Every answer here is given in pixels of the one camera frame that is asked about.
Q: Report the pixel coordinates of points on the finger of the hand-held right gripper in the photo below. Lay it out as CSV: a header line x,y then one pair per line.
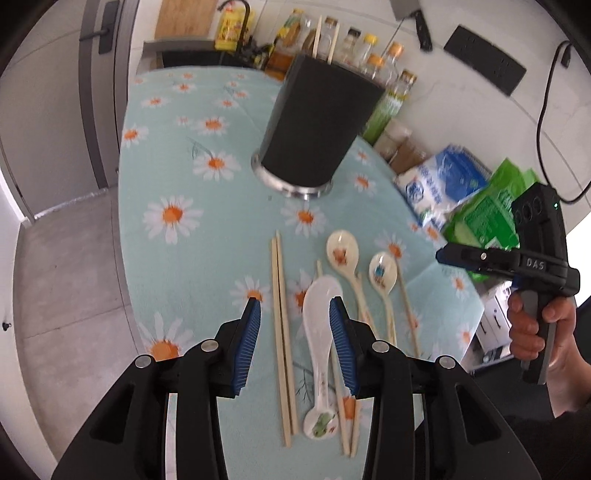
x,y
471,258

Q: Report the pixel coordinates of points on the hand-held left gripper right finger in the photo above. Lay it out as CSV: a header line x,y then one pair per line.
x,y
342,346

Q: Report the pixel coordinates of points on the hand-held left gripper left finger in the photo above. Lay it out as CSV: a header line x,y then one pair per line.
x,y
249,346

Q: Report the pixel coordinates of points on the white ceramic spoon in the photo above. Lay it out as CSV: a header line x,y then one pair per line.
x,y
318,304

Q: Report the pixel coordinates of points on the cream spoon blue print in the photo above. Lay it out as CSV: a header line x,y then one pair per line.
x,y
383,272

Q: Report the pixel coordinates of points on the cream spoon orange print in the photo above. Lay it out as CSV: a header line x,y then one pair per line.
x,y
342,251

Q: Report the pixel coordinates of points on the black utensil holder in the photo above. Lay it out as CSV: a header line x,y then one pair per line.
x,y
314,124

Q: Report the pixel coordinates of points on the person's right forearm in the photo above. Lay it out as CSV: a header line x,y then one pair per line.
x,y
570,383

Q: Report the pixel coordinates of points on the person's right hand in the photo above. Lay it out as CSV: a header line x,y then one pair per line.
x,y
519,332

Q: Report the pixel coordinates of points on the green plastic packet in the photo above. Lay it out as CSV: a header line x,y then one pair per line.
x,y
512,177
485,221

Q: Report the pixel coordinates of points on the white storage box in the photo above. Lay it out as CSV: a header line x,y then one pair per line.
x,y
491,323

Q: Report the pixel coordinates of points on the white and blue salt bag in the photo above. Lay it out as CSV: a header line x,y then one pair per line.
x,y
438,184

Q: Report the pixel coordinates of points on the row of condiment bottles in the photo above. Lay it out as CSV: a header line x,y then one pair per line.
x,y
392,106

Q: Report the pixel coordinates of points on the black power strip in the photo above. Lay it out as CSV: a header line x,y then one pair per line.
x,y
485,60

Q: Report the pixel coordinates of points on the daisy print tablecloth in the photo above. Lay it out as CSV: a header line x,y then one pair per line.
x,y
184,161

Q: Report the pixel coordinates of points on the kitchen cleaver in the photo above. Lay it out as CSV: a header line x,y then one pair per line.
x,y
422,30

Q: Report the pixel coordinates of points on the grey door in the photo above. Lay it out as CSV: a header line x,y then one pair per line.
x,y
104,101

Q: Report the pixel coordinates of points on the kitchen sink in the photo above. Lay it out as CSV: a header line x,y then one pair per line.
x,y
184,53

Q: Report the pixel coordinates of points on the yellow dish soap bottle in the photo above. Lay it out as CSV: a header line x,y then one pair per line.
x,y
228,27

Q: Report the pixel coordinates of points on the black faucet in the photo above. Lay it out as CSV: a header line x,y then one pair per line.
x,y
247,11

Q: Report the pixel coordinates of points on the wooden cutting board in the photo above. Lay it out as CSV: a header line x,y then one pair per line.
x,y
184,18

